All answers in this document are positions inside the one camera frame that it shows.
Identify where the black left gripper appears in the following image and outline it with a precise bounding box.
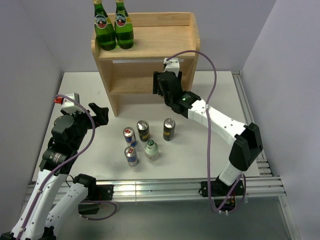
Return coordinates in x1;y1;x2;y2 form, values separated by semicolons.
61;102;108;150

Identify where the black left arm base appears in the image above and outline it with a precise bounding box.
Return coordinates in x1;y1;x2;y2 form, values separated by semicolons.
85;184;114;201

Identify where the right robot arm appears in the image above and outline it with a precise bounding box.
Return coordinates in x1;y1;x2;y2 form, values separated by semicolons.
153;71;263;195

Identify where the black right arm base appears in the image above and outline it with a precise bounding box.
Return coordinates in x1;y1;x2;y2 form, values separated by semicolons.
198;179;246;198

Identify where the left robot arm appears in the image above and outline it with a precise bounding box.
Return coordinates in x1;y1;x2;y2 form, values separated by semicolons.
0;101;109;240

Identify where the wooden shelf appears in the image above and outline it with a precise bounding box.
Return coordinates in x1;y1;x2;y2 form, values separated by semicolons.
91;12;201;117

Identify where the blue silver energy can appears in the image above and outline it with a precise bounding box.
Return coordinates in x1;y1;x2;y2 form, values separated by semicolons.
124;146;138;166
123;127;137;147

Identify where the black yellow can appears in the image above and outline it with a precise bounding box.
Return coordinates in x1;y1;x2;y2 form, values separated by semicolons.
136;120;150;142
163;118;176;141

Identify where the right green Perrier bottle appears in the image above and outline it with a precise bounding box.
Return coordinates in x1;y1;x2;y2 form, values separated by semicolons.
114;0;134;50

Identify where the green perrier bottle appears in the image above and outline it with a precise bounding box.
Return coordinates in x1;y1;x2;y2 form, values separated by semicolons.
114;0;134;50
92;0;116;51

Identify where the left green Perrier bottle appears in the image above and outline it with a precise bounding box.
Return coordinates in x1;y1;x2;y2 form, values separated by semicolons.
92;0;116;51

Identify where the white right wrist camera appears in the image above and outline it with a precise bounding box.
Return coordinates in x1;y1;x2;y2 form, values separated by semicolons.
163;57;180;77

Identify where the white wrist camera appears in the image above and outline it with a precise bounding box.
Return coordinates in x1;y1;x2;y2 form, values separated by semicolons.
163;57;180;77
54;93;84;115

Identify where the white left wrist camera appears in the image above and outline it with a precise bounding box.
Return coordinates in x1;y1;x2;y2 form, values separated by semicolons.
54;93;84;115

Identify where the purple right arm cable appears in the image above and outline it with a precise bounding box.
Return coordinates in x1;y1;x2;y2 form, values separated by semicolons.
166;50;247;214

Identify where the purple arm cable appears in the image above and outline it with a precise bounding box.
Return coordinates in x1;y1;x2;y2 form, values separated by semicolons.
17;94;118;240
166;50;247;214

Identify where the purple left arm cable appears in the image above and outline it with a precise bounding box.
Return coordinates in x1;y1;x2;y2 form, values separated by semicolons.
17;94;118;240

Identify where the aluminium rail frame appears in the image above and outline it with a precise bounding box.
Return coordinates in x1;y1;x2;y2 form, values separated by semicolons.
23;70;301;240

